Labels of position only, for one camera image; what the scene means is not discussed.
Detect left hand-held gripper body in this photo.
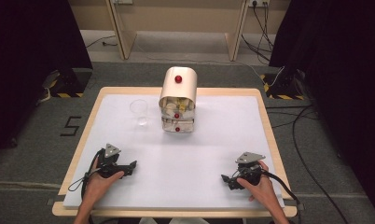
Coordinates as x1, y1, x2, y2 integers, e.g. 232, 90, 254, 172
96, 143, 128, 179

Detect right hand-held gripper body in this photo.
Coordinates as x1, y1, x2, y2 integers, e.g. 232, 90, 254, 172
234, 151, 267, 189

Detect person's right hand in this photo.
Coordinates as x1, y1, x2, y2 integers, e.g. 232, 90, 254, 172
236, 160, 282, 213

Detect person's left hand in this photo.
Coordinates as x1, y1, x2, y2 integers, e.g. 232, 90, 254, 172
82, 157, 126, 203

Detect wooden table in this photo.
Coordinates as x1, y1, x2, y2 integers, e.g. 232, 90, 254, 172
51, 86, 299, 218

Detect white table mat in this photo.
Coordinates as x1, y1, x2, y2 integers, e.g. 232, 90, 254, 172
62, 93, 285, 209

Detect clear glass cup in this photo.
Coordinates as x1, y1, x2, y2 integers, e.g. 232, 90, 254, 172
129, 98, 149, 127

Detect person's light clothing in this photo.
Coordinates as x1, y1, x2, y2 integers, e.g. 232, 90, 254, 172
138, 217, 210, 224

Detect white drawer cabinet red knobs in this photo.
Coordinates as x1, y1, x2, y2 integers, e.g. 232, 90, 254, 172
158, 65, 199, 134

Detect hazard-striped stand base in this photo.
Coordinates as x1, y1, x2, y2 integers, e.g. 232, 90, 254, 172
40, 67, 94, 99
259, 72, 306, 101

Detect black curtain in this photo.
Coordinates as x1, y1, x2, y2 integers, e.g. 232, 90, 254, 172
268, 0, 375, 216
0, 0, 94, 161

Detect wooden desk leg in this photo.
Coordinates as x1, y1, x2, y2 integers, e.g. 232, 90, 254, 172
224, 0, 251, 63
104, 0, 139, 61

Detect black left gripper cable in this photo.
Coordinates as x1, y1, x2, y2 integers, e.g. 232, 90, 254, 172
67, 148, 105, 200

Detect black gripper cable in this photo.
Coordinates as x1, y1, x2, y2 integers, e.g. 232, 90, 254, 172
260, 170, 302, 224
67, 148, 105, 200

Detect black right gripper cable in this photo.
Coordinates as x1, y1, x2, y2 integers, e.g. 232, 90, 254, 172
260, 170, 302, 224

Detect black floor cable with plug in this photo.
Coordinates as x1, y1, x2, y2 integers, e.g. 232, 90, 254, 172
85, 34, 118, 49

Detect bundle of black plugged cables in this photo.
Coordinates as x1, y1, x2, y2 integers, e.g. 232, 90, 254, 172
241, 2, 275, 63

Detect white wall socket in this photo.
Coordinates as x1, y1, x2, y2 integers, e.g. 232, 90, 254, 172
248, 0, 271, 8

